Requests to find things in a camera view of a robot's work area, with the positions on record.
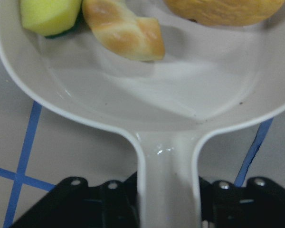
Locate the toy croissant bread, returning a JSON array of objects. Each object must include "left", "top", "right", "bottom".
[{"left": 82, "top": 0, "right": 165, "bottom": 61}]

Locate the brown wrinkled potato toy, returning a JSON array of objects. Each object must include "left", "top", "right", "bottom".
[{"left": 164, "top": 0, "right": 285, "bottom": 27}]

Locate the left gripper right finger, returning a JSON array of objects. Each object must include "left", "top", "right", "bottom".
[{"left": 199, "top": 177, "right": 236, "bottom": 228}]

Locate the yellow sponge piece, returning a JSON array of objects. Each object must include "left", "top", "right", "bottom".
[{"left": 19, "top": 0, "right": 82, "bottom": 37}]

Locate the white plastic dustpan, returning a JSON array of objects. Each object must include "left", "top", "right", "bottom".
[{"left": 0, "top": 0, "right": 285, "bottom": 228}]

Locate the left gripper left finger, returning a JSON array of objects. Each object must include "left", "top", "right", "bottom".
[{"left": 101, "top": 173, "right": 139, "bottom": 228}]

